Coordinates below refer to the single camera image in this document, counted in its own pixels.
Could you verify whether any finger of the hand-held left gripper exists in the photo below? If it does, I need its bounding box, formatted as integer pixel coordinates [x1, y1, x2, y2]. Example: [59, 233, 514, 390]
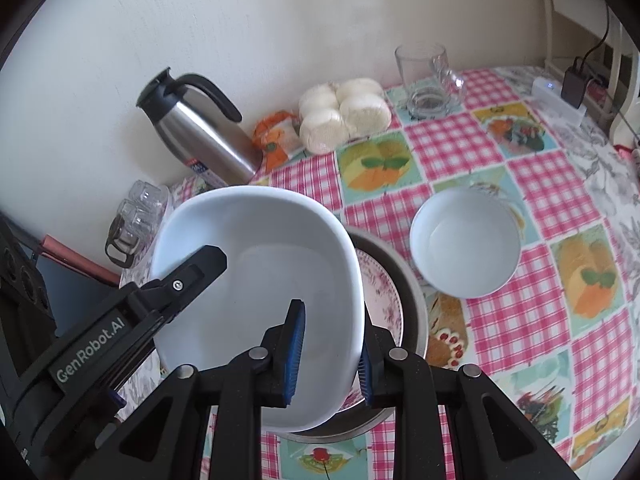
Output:
[120, 245, 228, 328]

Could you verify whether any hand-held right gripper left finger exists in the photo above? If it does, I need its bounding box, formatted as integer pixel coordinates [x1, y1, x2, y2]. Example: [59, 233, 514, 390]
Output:
[75, 299, 307, 480]

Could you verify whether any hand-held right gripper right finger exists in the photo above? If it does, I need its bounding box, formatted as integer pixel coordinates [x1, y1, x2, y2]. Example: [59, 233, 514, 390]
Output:
[357, 310, 583, 480]

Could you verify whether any plain white bowl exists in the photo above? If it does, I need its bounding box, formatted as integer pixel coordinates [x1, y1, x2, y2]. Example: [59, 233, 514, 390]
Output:
[149, 185, 365, 433]
[410, 189, 522, 298]

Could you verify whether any large steel plate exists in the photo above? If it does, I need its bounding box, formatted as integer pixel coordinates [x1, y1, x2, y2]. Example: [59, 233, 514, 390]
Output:
[280, 225, 431, 443]

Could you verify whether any floral rimmed white plate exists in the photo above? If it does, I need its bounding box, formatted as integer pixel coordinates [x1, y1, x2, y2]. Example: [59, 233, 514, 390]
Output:
[340, 247, 405, 411]

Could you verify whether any small glass cup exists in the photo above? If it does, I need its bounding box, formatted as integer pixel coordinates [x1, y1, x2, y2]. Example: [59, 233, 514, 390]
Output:
[129, 180, 170, 211]
[116, 199, 157, 243]

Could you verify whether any dark seat with red trim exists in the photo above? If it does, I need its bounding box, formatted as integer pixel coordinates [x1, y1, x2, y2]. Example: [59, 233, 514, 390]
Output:
[35, 235, 123, 333]

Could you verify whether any steel thermos jug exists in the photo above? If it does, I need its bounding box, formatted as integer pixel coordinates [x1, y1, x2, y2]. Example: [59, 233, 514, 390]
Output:
[136, 67, 263, 186]

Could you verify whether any orange snack packet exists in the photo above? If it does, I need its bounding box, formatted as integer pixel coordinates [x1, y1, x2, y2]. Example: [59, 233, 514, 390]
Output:
[251, 110, 306, 171]

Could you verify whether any pack of white buns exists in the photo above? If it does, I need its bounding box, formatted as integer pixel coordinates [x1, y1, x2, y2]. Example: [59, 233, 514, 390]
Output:
[298, 77, 392, 155]

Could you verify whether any pink checkered printed tablecloth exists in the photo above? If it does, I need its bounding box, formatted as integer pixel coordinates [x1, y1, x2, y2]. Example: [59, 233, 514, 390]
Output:
[117, 65, 640, 480]

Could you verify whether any clear glass mug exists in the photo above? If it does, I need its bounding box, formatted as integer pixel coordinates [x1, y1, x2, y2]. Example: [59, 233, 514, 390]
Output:
[395, 42, 468, 120]

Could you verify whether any white power strip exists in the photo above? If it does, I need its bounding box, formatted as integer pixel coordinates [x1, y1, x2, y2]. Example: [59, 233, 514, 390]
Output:
[531, 76, 588, 126]

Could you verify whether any black charger adapter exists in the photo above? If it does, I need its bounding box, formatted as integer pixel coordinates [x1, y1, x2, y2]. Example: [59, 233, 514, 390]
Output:
[561, 57, 591, 108]

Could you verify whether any white wooden chair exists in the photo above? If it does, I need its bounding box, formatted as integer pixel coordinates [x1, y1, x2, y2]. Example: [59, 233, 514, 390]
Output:
[537, 0, 640, 146]

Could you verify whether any black cable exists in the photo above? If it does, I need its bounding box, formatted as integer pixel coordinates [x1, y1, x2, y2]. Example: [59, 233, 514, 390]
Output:
[580, 2, 613, 68]

